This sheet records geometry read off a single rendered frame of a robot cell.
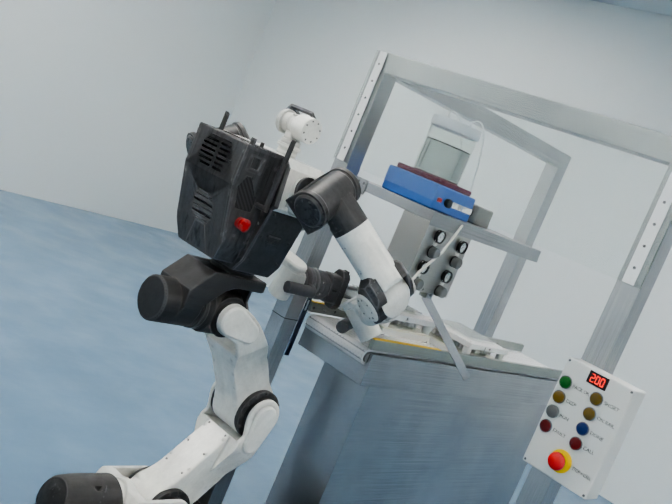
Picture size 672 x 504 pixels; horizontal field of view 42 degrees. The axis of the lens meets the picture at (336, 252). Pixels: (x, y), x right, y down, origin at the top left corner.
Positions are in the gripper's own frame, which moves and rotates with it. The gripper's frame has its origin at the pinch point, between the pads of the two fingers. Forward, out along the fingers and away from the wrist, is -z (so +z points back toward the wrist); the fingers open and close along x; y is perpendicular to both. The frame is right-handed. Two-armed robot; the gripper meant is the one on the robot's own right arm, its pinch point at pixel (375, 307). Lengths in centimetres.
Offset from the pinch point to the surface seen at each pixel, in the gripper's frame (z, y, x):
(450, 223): 3.5, 11.2, -31.4
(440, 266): 0.4, 13.0, -18.7
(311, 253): -0.5, -24.0, -7.3
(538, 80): -377, 4, -128
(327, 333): -0.2, -10.4, 13.0
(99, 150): -430, -314, 44
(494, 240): -17.3, 24.1, -30.7
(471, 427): -60, 42, 37
